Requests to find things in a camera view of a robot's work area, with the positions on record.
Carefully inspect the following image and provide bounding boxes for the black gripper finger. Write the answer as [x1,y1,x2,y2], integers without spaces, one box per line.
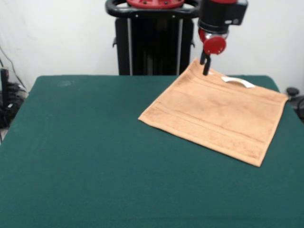
[199,48,208,66]
[202,54,212,76]

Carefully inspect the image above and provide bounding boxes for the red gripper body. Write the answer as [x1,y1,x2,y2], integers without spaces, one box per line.
[198,28,228,56]

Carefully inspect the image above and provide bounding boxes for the tan terry towel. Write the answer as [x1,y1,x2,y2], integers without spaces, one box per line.
[138,57,289,168]

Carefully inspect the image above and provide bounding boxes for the dark green table cloth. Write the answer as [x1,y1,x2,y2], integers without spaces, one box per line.
[0,75,304,228]

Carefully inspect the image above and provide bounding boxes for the black box with red mark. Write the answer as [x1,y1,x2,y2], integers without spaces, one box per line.
[0,68,10,112]

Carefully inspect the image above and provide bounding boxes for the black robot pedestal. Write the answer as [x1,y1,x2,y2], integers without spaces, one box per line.
[105,0,206,76]

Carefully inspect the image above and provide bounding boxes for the thin grey wall cable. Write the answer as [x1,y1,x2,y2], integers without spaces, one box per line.
[0,45,27,90]

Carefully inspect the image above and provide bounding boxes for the black cable bundle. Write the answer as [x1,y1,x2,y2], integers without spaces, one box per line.
[0,82,29,129]

